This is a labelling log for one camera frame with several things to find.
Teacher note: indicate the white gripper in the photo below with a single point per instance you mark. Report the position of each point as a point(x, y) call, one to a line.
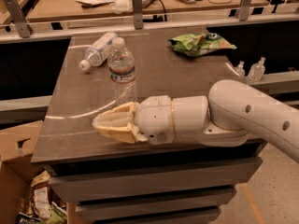
point(154, 118)

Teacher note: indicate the clear water bottle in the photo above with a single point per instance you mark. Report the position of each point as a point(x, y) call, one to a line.
point(97, 52)
point(121, 69)

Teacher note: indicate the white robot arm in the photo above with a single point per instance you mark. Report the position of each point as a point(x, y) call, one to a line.
point(225, 117)

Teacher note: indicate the lying clear water bottle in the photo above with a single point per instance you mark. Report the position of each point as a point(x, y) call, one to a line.
point(97, 52)

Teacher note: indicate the small clear pump bottle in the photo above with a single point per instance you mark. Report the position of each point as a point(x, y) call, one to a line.
point(240, 69)

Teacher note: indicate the large clear pump bottle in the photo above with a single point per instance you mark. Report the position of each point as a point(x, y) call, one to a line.
point(256, 71)

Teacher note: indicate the grey drawer cabinet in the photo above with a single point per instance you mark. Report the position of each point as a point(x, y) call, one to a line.
point(114, 183)

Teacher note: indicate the green snack bag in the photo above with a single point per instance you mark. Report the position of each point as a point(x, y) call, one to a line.
point(195, 45)

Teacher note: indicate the cardboard box with trash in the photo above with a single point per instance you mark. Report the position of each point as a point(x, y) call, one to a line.
point(25, 197)

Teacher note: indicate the wooden background desk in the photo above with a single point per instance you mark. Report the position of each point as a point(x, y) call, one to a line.
point(64, 10)

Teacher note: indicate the middle metal bracket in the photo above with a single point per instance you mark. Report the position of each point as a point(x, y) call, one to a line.
point(137, 14)

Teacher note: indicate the metal bracket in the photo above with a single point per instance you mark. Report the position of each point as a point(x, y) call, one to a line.
point(243, 13)
point(137, 14)
point(23, 28)

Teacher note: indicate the left metal bracket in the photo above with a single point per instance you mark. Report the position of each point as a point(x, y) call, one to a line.
point(23, 28)

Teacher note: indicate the right metal bracket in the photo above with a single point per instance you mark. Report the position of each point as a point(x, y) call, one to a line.
point(243, 13)

